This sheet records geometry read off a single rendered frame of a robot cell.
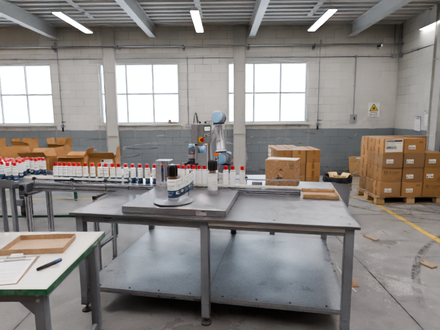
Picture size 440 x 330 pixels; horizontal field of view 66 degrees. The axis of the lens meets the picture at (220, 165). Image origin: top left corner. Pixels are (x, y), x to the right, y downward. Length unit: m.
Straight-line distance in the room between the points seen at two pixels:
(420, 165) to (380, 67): 3.58
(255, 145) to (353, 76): 2.95
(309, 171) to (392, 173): 1.41
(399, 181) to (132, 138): 6.09
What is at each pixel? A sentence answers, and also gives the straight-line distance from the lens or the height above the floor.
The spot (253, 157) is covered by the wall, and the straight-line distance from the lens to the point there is 8.73.
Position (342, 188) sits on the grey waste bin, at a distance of 5.40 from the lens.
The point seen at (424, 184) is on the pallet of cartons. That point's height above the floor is 0.34.
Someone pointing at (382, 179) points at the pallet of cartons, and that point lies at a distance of 6.41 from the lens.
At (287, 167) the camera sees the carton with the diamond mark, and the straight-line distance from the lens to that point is 3.32.
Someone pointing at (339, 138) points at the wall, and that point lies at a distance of 9.14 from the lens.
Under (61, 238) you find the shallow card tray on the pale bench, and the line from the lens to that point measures 2.37.
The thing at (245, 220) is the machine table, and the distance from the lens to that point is 2.39.
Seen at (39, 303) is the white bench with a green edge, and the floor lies 0.71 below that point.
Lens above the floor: 1.55
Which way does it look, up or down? 8 degrees down
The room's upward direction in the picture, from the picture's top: straight up
